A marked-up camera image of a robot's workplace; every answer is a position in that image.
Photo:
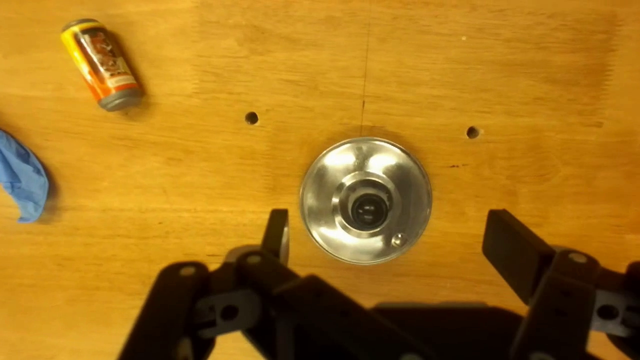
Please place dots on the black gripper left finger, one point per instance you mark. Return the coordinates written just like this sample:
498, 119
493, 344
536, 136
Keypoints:
313, 321

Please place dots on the blue rubber glove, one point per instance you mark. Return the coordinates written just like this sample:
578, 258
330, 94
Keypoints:
22, 177

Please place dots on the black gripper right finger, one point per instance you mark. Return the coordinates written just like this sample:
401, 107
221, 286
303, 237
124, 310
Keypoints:
560, 301

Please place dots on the silver metal cup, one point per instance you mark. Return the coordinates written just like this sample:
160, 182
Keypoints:
332, 172

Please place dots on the small orange drink can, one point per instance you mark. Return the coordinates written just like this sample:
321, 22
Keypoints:
102, 63

